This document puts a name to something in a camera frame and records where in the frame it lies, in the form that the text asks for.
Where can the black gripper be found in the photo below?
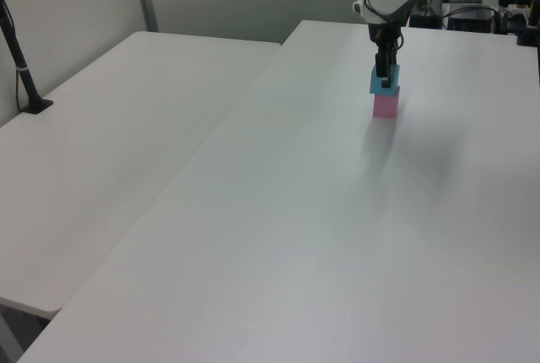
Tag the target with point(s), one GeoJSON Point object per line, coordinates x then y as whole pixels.
{"type": "Point", "coordinates": [381, 36]}

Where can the blue cube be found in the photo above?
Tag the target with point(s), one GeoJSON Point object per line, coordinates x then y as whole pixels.
{"type": "Point", "coordinates": [394, 78]}

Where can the pink cube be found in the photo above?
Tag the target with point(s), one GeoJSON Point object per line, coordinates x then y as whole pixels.
{"type": "Point", "coordinates": [386, 105]}

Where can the black electronics equipment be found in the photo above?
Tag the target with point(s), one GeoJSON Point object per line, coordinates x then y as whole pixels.
{"type": "Point", "coordinates": [472, 19]}

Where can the black stand with clamp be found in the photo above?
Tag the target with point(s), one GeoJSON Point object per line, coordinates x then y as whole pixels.
{"type": "Point", "coordinates": [532, 12]}

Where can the black camera stand pole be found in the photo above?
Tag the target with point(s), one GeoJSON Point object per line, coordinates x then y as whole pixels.
{"type": "Point", "coordinates": [19, 63]}

